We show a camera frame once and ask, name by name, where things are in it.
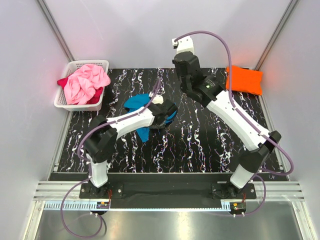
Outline blue t shirt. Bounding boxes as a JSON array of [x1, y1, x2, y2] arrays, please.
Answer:
[[121, 93, 177, 144]]

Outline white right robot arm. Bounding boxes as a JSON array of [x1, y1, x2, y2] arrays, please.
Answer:
[[172, 51, 282, 199]]

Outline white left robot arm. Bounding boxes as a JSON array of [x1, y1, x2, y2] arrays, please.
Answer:
[[81, 99, 178, 198]]

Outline folded orange t shirt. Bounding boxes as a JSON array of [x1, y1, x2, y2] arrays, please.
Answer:
[[231, 65, 263, 96]]

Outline white plastic laundry basket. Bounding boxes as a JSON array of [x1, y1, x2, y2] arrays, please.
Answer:
[[53, 59, 109, 112]]

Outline pink t shirt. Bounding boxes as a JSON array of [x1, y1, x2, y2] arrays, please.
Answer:
[[57, 64, 111, 105]]

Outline red t shirt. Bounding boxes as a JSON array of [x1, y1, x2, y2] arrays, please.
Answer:
[[57, 77, 104, 105]]

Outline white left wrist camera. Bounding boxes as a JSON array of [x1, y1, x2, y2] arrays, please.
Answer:
[[149, 92, 164, 104]]

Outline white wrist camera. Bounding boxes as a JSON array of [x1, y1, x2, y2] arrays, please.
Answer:
[[171, 36, 195, 54], [149, 92, 164, 104]]

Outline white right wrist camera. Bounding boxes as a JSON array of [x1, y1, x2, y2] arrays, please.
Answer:
[[171, 36, 195, 54]]

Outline aluminium frame rail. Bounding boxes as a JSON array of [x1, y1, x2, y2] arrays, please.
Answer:
[[33, 181, 304, 202]]

